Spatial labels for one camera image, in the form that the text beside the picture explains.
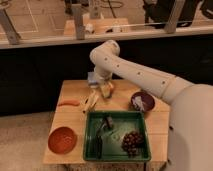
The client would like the green plastic tray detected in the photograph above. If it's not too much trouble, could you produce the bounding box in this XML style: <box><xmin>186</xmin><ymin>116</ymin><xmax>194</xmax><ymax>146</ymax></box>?
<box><xmin>83</xmin><ymin>111</ymin><xmax>151</xmax><ymax>162</ymax></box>

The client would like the orange fruit on cup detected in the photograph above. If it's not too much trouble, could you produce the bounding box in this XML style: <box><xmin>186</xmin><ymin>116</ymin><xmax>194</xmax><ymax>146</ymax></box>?
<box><xmin>109</xmin><ymin>82</ymin><xmax>114</xmax><ymax>91</ymax></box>

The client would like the dark purple grape bunch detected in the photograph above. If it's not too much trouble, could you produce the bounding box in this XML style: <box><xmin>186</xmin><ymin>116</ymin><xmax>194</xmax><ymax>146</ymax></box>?
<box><xmin>121</xmin><ymin>131</ymin><xmax>143</xmax><ymax>157</ymax></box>

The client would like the orange plastic bowl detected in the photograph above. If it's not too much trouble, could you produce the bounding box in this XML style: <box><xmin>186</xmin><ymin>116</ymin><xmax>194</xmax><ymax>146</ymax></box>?
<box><xmin>48</xmin><ymin>127</ymin><xmax>77</xmax><ymax>154</ymax></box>

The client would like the pale corn cob toy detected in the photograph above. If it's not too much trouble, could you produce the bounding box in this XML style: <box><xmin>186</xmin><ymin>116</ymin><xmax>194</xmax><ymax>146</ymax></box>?
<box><xmin>83</xmin><ymin>90</ymin><xmax>99</xmax><ymax>113</ymax></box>

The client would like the dark utensil in tray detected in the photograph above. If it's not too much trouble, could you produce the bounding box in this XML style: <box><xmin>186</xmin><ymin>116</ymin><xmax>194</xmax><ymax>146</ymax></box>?
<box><xmin>95</xmin><ymin>115</ymin><xmax>113</xmax><ymax>159</ymax></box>

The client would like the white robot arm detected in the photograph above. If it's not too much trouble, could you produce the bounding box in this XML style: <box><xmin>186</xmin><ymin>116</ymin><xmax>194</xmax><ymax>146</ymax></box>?
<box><xmin>90</xmin><ymin>40</ymin><xmax>213</xmax><ymax>171</ymax></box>

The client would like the purple bowl with white item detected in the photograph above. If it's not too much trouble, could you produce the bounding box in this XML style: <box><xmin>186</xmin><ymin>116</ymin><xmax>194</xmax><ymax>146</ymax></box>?
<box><xmin>131</xmin><ymin>91</ymin><xmax>155</xmax><ymax>112</ymax></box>

